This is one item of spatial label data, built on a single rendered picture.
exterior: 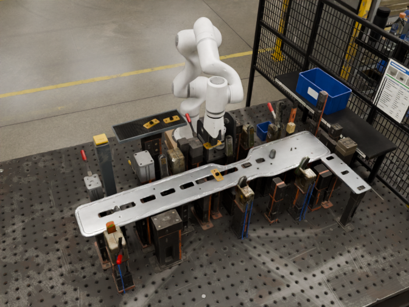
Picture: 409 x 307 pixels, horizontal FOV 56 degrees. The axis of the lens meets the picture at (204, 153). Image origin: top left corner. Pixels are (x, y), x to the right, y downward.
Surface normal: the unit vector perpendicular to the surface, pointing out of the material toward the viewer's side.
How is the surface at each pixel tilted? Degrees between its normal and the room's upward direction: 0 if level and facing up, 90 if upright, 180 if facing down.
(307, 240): 0
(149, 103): 0
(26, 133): 0
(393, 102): 90
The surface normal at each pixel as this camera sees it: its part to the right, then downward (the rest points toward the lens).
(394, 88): -0.89, 0.29
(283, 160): 0.04, -0.73
